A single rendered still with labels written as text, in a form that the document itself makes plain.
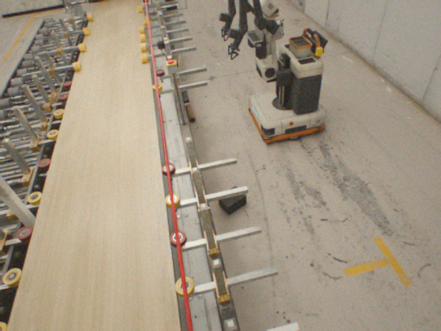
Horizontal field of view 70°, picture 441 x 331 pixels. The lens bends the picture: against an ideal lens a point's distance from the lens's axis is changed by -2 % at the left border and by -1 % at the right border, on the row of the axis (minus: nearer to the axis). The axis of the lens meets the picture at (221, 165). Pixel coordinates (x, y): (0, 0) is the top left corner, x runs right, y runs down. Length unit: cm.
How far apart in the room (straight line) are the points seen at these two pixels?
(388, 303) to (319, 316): 47
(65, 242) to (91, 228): 14
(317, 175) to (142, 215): 185
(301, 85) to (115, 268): 226
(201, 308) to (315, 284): 101
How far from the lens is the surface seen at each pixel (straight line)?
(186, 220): 198
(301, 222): 271
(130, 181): 191
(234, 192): 177
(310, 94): 319
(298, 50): 311
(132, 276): 154
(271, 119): 322
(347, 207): 287
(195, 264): 181
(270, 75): 310
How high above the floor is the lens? 219
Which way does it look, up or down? 44 degrees down
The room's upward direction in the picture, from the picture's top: 8 degrees counter-clockwise
